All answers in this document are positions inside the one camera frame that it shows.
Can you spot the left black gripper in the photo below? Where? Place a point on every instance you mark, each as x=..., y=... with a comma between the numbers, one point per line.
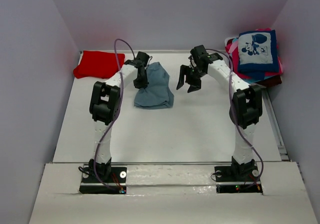
x=143, y=84

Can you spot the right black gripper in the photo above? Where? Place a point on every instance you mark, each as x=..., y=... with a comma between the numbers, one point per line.
x=195, y=85

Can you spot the grey-blue t-shirt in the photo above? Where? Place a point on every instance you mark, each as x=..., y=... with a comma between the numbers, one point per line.
x=157, y=95

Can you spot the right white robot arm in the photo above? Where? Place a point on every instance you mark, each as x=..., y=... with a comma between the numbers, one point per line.
x=245, y=110

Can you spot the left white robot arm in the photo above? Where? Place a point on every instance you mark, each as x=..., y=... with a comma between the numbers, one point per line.
x=105, y=104

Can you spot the folded red t-shirt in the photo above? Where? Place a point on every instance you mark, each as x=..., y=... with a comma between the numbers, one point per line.
x=96, y=64

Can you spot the pink folded t-shirt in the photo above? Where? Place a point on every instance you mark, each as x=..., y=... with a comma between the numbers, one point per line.
x=231, y=47

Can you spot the teal folded t-shirt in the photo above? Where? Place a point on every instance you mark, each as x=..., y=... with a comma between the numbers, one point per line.
x=253, y=77

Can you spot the navy cartoon mouse t-shirt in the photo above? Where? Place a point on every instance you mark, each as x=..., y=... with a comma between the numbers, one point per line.
x=257, y=52

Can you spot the dark maroon folded t-shirt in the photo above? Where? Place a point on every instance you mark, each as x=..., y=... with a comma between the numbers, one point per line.
x=270, y=82

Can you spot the white foam front board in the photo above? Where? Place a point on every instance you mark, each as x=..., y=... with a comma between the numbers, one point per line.
x=172, y=194

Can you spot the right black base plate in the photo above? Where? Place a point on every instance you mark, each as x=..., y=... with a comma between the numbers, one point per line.
x=228, y=183

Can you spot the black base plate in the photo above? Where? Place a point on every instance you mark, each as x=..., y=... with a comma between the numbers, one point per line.
x=114, y=184
x=228, y=183

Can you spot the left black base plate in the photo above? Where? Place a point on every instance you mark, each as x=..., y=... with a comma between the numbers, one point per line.
x=114, y=184

